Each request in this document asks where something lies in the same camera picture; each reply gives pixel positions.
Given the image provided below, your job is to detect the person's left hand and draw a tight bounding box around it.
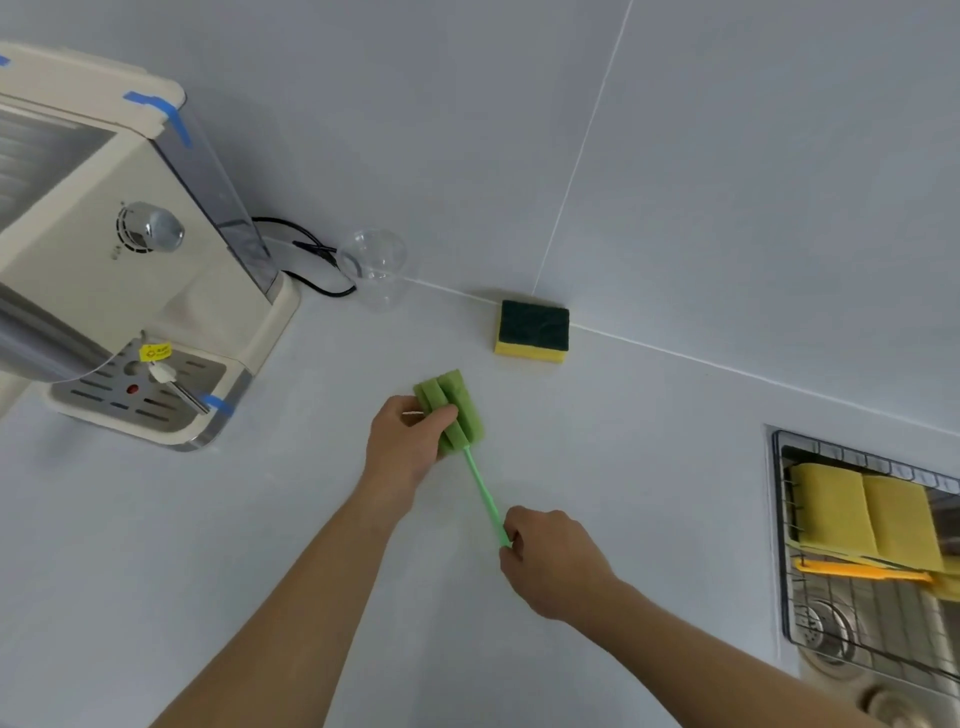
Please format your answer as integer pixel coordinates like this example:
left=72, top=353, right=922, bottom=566
left=362, top=394, right=460, bottom=510

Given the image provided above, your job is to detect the person's right hand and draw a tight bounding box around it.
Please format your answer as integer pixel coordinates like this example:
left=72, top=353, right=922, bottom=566
left=498, top=504, right=621, bottom=624

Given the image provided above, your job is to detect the green sponge bottle brush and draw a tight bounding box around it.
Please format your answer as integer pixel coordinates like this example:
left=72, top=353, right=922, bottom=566
left=413, top=369, right=515, bottom=550

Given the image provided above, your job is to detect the person's right forearm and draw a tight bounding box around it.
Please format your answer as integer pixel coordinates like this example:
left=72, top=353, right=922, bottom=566
left=577, top=581, right=882, bottom=728

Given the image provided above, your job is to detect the person's left forearm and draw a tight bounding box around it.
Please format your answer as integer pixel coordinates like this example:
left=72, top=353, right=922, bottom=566
left=148, top=480, right=410, bottom=728

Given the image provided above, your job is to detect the yellow and green scrub sponge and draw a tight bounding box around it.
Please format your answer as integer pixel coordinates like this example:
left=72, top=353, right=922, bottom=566
left=493, top=299, right=570, bottom=367

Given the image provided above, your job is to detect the clear plastic cup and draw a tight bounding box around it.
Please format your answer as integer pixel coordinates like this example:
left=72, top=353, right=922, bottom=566
left=336, top=228, right=410, bottom=314

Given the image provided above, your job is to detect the metal steam wand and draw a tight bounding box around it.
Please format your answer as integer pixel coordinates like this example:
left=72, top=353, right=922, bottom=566
left=148, top=361, right=211, bottom=416

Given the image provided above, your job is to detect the sink drain strainer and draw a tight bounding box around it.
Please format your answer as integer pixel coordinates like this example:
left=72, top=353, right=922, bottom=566
left=793, top=600, right=858, bottom=665

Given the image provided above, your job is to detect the orange plastic tool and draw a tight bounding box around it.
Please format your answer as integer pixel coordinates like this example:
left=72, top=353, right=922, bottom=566
left=795, top=556, right=937, bottom=585

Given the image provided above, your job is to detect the yellow cleaning cloth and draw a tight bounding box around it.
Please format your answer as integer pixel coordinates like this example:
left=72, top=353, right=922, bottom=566
left=791, top=462, right=960, bottom=579

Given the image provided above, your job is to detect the cream espresso machine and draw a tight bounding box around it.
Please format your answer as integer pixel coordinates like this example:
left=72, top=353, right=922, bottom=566
left=0, top=41, right=303, bottom=453

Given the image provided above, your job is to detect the stainless steel sink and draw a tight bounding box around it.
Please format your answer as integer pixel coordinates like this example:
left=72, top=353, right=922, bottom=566
left=765, top=423, right=960, bottom=728

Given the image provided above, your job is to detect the black power cable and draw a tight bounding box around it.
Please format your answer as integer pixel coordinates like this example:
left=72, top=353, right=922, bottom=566
left=251, top=216, right=358, bottom=299

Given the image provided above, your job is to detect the black wire sink rack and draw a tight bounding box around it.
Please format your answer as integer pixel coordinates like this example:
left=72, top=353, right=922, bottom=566
left=771, top=429, right=960, bottom=685

